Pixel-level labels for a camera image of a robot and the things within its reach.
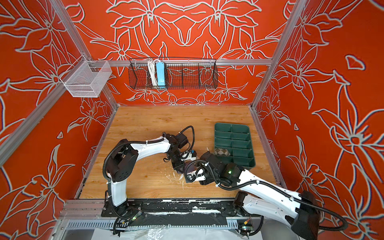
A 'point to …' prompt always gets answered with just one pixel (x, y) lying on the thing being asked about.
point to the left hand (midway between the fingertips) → (183, 169)
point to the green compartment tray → (236, 138)
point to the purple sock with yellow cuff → (188, 171)
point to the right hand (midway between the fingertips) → (195, 167)
